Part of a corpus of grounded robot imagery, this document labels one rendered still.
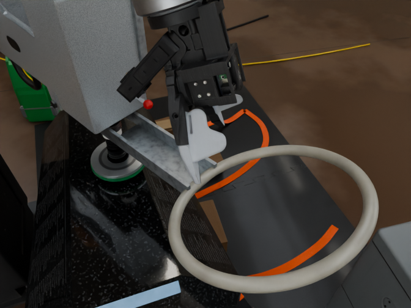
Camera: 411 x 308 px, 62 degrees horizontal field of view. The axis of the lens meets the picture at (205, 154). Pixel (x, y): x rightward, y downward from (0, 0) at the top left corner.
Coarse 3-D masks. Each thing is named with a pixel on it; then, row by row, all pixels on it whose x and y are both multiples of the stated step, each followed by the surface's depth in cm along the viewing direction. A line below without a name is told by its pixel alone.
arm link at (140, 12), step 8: (136, 0) 36; (144, 0) 36; (152, 0) 35; (160, 0) 35; (168, 0) 35; (176, 0) 35; (184, 0) 35; (192, 0) 36; (200, 0) 38; (136, 8) 37; (144, 8) 36; (152, 8) 36; (160, 8) 35; (168, 8) 35; (176, 8) 37; (184, 8) 37; (152, 16) 38
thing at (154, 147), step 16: (144, 128) 117; (160, 128) 111; (128, 144) 106; (144, 144) 112; (160, 144) 112; (144, 160) 104; (160, 160) 107; (176, 160) 107; (208, 160) 100; (160, 176) 102; (176, 176) 96
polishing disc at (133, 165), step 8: (104, 144) 140; (96, 152) 137; (104, 152) 137; (96, 160) 134; (104, 160) 134; (128, 160) 134; (136, 160) 134; (96, 168) 131; (104, 168) 131; (112, 168) 131; (120, 168) 131; (128, 168) 131; (136, 168) 131; (104, 176) 129; (112, 176) 128; (120, 176) 128
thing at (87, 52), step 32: (32, 0) 85; (64, 0) 79; (96, 0) 85; (128, 0) 92; (64, 32) 83; (96, 32) 90; (128, 32) 97; (64, 64) 93; (96, 64) 95; (128, 64) 103; (64, 96) 107; (96, 96) 100; (96, 128) 106
